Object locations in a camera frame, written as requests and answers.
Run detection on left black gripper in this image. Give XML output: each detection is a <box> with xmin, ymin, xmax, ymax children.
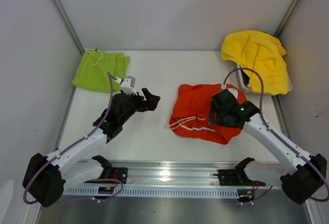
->
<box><xmin>119</xmin><ymin>88</ymin><xmax>159</xmax><ymax>125</ymax></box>

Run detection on orange shorts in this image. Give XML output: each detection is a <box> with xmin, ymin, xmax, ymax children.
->
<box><xmin>168</xmin><ymin>84</ymin><xmax>241</xmax><ymax>145</ymax></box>

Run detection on lime green shorts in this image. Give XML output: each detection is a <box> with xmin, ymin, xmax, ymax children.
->
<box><xmin>71</xmin><ymin>48</ymin><xmax>131</xmax><ymax>93</ymax></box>

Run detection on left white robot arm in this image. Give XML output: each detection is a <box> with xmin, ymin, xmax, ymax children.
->
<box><xmin>22</xmin><ymin>88</ymin><xmax>160</xmax><ymax>208</ymax></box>

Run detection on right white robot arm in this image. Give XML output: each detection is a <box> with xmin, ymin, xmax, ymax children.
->
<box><xmin>209</xmin><ymin>88</ymin><xmax>328</xmax><ymax>204</ymax></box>

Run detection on yellow shorts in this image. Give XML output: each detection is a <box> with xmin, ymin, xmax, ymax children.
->
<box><xmin>221</xmin><ymin>30</ymin><xmax>290</xmax><ymax>96</ymax></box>

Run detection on white plastic bin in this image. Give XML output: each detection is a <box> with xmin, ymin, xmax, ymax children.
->
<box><xmin>236</xmin><ymin>63</ymin><xmax>293</xmax><ymax>94</ymax></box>

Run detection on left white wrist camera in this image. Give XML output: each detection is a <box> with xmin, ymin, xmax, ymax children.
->
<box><xmin>115</xmin><ymin>76</ymin><xmax>137</xmax><ymax>95</ymax></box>

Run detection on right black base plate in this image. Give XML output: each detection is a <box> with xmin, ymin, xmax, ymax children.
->
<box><xmin>213</xmin><ymin>169</ymin><xmax>266</xmax><ymax>186</ymax></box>

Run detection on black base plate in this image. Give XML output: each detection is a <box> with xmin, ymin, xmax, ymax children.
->
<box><xmin>100</xmin><ymin>167</ymin><xmax>128</xmax><ymax>184</ymax></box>
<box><xmin>213</xmin><ymin>169</ymin><xmax>266</xmax><ymax>186</ymax></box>

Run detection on aluminium mounting rail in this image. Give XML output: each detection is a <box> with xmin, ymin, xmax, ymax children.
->
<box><xmin>64</xmin><ymin>160</ymin><xmax>283</xmax><ymax>191</ymax></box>

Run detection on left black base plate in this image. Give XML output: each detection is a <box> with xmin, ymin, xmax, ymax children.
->
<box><xmin>100</xmin><ymin>167</ymin><xmax>128</xmax><ymax>184</ymax></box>

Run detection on white slotted cable duct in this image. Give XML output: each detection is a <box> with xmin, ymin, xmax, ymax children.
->
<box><xmin>63</xmin><ymin>186</ymin><xmax>239</xmax><ymax>199</ymax></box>

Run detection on right aluminium corner post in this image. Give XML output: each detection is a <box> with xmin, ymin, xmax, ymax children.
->
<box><xmin>274</xmin><ymin>0</ymin><xmax>302</xmax><ymax>38</ymax></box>

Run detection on aluminium corner post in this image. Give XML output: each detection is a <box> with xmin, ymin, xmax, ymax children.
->
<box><xmin>274</xmin><ymin>0</ymin><xmax>302</xmax><ymax>38</ymax></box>
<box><xmin>51</xmin><ymin>0</ymin><xmax>84</xmax><ymax>55</ymax></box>

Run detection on left aluminium corner post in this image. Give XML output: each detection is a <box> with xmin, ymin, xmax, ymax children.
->
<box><xmin>51</xmin><ymin>0</ymin><xmax>84</xmax><ymax>55</ymax></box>

